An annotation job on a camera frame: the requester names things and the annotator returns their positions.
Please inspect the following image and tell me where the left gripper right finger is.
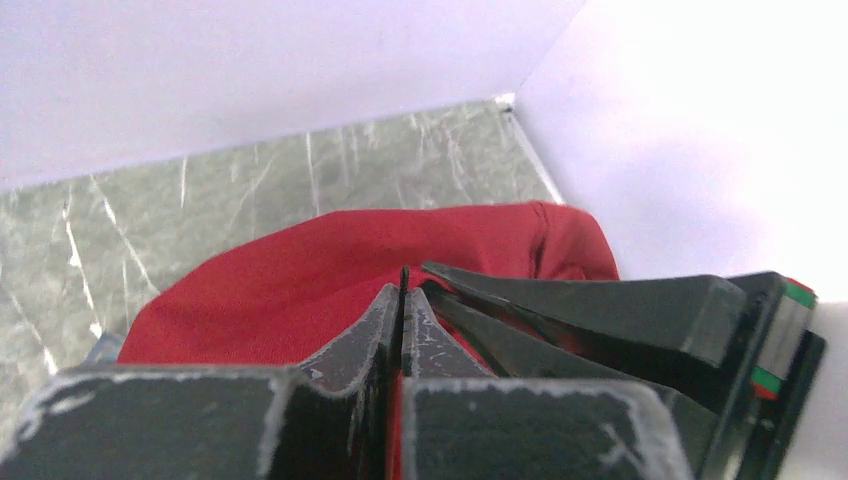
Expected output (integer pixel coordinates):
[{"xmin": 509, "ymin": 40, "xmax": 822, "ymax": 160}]
[{"xmin": 401, "ymin": 289, "xmax": 692, "ymax": 479}]

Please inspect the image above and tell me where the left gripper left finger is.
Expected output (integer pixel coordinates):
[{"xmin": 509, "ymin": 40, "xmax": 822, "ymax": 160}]
[{"xmin": 1, "ymin": 285, "xmax": 402, "ymax": 479}]

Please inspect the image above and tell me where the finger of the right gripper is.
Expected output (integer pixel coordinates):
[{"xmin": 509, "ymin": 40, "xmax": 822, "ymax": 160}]
[{"xmin": 423, "ymin": 284, "xmax": 727, "ymax": 414}]

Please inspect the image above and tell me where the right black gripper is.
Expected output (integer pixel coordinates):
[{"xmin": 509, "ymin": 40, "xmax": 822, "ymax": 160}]
[{"xmin": 422, "ymin": 262, "xmax": 827, "ymax": 479}]

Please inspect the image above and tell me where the red student backpack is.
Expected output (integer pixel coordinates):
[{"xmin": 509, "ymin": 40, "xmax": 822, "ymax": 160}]
[{"xmin": 117, "ymin": 201, "xmax": 621, "ymax": 480}]

